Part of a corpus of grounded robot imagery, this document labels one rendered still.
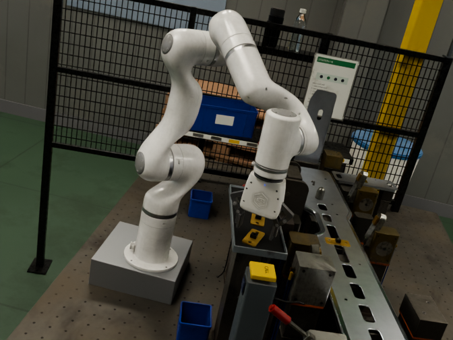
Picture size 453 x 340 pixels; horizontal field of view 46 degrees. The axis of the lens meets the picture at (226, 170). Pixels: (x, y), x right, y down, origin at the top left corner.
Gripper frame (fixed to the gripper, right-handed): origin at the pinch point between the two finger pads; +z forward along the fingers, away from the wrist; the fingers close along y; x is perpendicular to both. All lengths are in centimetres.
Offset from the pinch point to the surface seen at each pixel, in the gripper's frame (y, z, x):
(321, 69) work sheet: -19, -19, 140
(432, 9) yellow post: 21, -56, 161
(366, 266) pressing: 29, 19, 37
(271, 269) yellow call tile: 8.5, 2.8, -11.1
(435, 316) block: 50, 16, 18
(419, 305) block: 46, 16, 20
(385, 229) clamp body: 32, 14, 59
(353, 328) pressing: 30.8, 18.8, 2.3
